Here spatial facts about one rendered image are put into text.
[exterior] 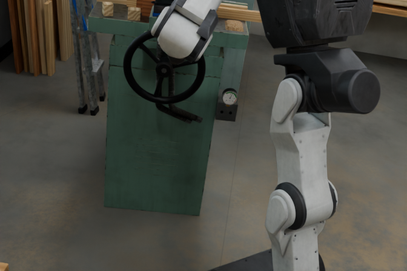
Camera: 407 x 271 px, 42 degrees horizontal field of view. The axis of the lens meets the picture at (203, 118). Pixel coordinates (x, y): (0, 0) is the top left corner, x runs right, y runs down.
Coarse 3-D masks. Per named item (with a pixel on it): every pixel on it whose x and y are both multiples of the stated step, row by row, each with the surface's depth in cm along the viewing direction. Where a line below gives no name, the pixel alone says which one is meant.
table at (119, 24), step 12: (96, 12) 198; (120, 12) 202; (96, 24) 196; (108, 24) 196; (120, 24) 196; (132, 24) 196; (144, 24) 196; (216, 36) 198; (228, 36) 198; (240, 36) 198; (156, 48) 190; (240, 48) 200
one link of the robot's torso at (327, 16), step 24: (264, 0) 142; (288, 0) 135; (312, 0) 129; (336, 0) 131; (360, 0) 135; (264, 24) 146; (288, 24) 137; (312, 24) 131; (336, 24) 134; (360, 24) 138; (288, 48) 147
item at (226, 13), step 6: (132, 0) 207; (132, 6) 208; (216, 12) 209; (222, 12) 209; (228, 12) 209; (234, 12) 209; (240, 12) 209; (246, 12) 209; (252, 12) 209; (258, 12) 210; (228, 18) 210; (234, 18) 210; (240, 18) 210; (246, 18) 210; (252, 18) 210; (258, 18) 210
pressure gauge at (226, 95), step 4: (228, 88) 204; (232, 88) 205; (224, 92) 204; (228, 92) 203; (232, 92) 203; (236, 92) 205; (224, 96) 204; (228, 96) 204; (232, 96) 204; (236, 96) 204; (224, 100) 205; (228, 100) 205; (232, 100) 205; (236, 100) 204; (228, 104) 205; (232, 104) 205
